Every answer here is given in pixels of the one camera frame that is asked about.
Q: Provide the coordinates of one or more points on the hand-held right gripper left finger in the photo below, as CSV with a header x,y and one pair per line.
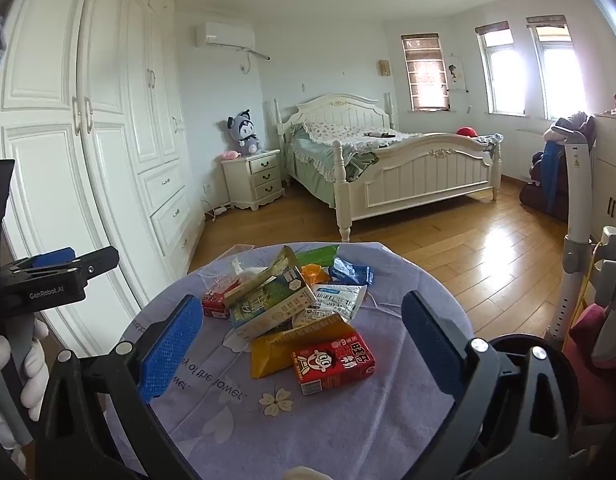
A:
x,y
170,345

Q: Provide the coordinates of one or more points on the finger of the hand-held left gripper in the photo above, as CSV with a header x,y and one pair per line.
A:
x,y
93,262
53,257

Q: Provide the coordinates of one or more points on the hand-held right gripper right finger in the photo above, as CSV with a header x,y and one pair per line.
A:
x,y
430,342

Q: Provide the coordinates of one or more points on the black round bin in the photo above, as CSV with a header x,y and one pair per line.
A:
x,y
510,355

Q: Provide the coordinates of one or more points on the orange snack packet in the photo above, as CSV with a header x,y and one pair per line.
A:
x,y
315,274

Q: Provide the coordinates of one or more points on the person's left hand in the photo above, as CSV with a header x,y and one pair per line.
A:
x,y
35,375

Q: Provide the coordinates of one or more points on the small red drink carton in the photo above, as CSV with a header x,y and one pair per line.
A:
x,y
215,302

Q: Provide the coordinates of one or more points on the purple flower tablecloth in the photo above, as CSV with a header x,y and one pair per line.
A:
x,y
228,410

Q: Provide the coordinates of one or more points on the mustard yellow packet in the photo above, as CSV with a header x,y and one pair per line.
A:
x,y
268,360

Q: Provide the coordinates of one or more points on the large red drink carton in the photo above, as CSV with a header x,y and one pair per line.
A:
x,y
333,362

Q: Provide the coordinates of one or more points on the white barcode packet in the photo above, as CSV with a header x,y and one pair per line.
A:
x,y
338,300

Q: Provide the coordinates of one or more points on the green white carton box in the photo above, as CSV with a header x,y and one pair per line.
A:
x,y
268,307

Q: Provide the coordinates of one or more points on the white wardrobe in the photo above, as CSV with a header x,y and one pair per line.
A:
x,y
113,160

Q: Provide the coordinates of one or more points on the blue snack packet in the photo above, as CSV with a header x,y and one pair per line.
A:
x,y
353,271

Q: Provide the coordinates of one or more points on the clear plastic wrapper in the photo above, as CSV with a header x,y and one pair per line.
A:
x,y
245,270

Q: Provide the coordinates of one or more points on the white power strip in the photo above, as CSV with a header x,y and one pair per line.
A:
x,y
219,211

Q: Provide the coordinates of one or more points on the green snack packet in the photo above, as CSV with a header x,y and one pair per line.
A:
x,y
315,255

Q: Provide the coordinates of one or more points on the dark red cushion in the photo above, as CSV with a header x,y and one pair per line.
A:
x,y
588,330

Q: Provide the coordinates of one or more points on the white wooden bed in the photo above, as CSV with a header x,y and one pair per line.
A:
x,y
428,175

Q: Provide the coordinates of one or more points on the small pink plush toy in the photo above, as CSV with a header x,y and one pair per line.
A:
x,y
230,155

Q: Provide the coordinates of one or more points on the white nightstand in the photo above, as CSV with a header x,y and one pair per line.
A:
x,y
255,177

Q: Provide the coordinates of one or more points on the pink grey desk chair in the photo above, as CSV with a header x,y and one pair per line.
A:
x,y
578,210

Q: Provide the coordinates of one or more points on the grey purple plush toy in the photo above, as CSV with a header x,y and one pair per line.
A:
x,y
244,132

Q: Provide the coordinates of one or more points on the white radiator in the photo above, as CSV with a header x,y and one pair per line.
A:
x,y
528,155

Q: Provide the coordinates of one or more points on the pile of clothes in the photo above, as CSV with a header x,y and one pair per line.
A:
x,y
555,170

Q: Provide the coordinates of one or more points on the red hat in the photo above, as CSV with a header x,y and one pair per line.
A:
x,y
468,132

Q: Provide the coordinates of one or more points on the floral quilt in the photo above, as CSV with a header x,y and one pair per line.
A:
x,y
348,135

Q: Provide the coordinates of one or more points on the white dresser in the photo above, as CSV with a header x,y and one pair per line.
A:
x,y
610,170

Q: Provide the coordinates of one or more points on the white air conditioner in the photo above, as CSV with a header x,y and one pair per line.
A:
x,y
225,35

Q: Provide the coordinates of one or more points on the window with brown blind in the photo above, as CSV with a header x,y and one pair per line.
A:
x,y
425,72

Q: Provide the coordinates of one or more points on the bright window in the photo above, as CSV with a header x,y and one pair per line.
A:
x,y
503,75
558,75

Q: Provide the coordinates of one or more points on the wall poster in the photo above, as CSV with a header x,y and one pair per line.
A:
x,y
457,72

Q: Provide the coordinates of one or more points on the wooden wall ornament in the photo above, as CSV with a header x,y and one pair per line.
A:
x,y
385,67

